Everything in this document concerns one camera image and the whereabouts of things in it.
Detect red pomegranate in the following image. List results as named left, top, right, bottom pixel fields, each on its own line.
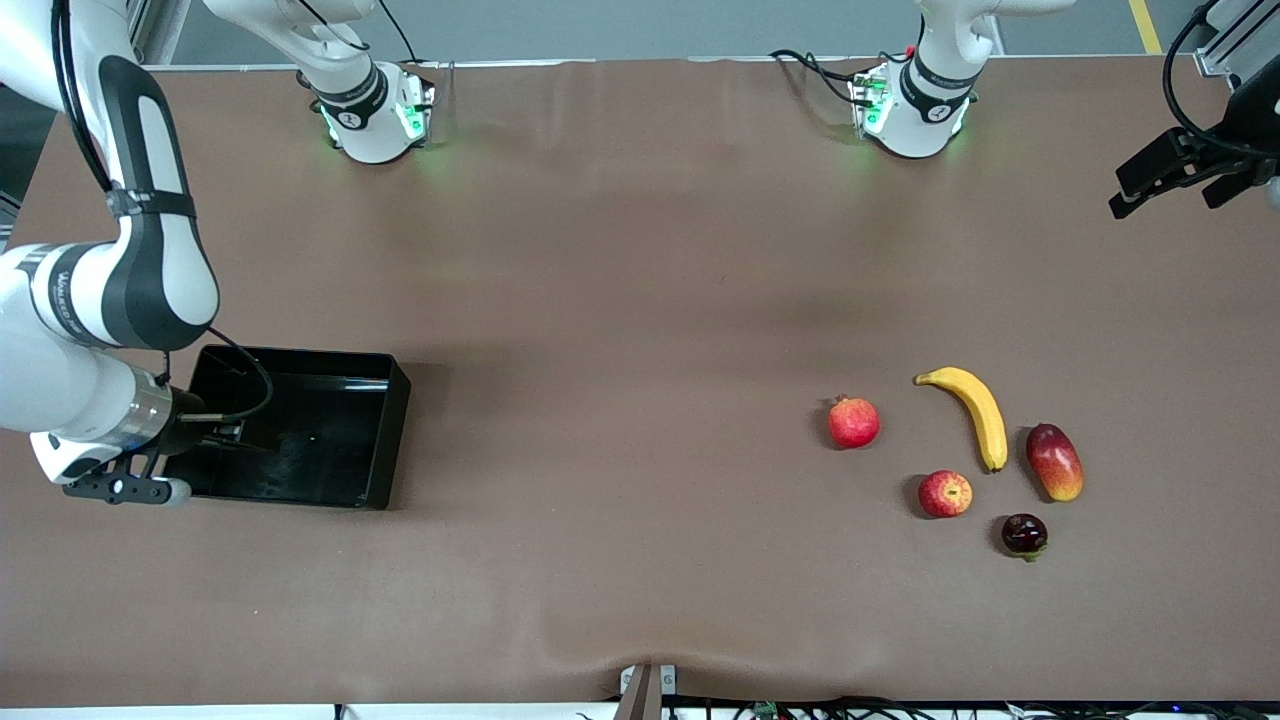
left=827, top=395, right=882, bottom=450

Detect black rectangular plastic tray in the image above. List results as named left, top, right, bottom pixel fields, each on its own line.
left=165, top=345, right=412, bottom=511

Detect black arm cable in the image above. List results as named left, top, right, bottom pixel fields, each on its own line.
left=1163, top=0, right=1246, bottom=156
left=50, top=0, right=421, bottom=423

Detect dark purple mangosteen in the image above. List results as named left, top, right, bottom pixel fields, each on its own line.
left=1002, top=513, right=1049, bottom=562

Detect metal bracket with brown post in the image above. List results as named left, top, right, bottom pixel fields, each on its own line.
left=618, top=663, right=678, bottom=720

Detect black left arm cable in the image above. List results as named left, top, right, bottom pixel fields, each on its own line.
left=1163, top=0, right=1246, bottom=156

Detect aluminium frame with diagonal beams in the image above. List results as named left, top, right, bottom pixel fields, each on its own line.
left=130, top=0, right=171, bottom=66

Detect black cables at arm base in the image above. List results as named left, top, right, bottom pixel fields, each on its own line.
left=770, top=48, right=861, bottom=106

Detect red orange mango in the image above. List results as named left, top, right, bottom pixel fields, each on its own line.
left=1026, top=423, right=1085, bottom=503

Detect brown table mat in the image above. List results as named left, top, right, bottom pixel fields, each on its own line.
left=0, top=55, right=1280, bottom=709

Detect red yellow apple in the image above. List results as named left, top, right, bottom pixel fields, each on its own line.
left=918, top=470, right=974, bottom=519

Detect yellow banana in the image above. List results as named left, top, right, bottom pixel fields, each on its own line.
left=914, top=366, right=1009, bottom=474

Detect aluminium profile frame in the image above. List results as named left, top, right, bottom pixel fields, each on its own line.
left=1195, top=0, right=1280, bottom=79

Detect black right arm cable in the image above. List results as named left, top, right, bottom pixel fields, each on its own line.
left=50, top=0, right=421, bottom=423

